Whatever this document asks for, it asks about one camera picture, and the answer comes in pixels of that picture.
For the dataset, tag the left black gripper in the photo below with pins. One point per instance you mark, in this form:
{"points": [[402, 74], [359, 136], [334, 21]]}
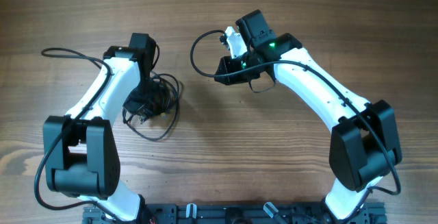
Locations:
{"points": [[132, 105]]}

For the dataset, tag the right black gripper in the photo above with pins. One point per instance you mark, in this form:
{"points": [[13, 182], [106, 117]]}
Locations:
{"points": [[230, 79]]}

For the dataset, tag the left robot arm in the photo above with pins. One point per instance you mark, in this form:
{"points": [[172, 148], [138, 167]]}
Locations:
{"points": [[80, 155]]}

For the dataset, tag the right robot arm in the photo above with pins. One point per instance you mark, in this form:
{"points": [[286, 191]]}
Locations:
{"points": [[365, 145]]}

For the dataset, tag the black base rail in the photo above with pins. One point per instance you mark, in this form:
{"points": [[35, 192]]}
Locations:
{"points": [[301, 212]]}

